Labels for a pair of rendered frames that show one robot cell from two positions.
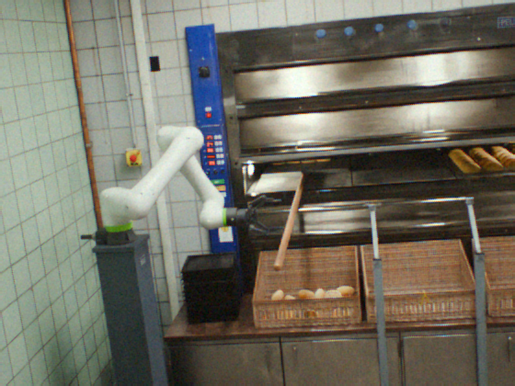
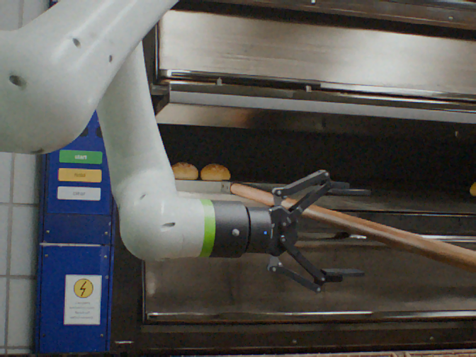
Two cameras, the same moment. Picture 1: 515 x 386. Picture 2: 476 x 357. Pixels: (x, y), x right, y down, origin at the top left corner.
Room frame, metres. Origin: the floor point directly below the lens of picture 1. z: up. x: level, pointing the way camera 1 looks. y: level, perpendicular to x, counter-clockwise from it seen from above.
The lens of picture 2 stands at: (1.93, 0.74, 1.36)
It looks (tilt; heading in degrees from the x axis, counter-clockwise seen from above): 3 degrees down; 335
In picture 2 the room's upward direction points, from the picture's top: 3 degrees clockwise
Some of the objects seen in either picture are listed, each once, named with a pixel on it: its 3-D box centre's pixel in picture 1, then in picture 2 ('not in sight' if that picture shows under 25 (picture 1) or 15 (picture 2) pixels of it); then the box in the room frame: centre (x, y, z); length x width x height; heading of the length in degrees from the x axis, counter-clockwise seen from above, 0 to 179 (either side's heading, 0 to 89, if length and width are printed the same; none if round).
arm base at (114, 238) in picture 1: (108, 234); not in sight; (3.03, 0.69, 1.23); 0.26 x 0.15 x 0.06; 79
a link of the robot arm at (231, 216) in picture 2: (233, 217); (224, 228); (3.27, 0.12, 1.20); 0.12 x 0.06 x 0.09; 171
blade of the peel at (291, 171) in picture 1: (305, 167); (209, 181); (4.40, -0.35, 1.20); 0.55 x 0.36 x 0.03; 81
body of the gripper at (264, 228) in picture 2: (247, 216); (269, 230); (3.26, 0.05, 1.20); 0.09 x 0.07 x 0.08; 81
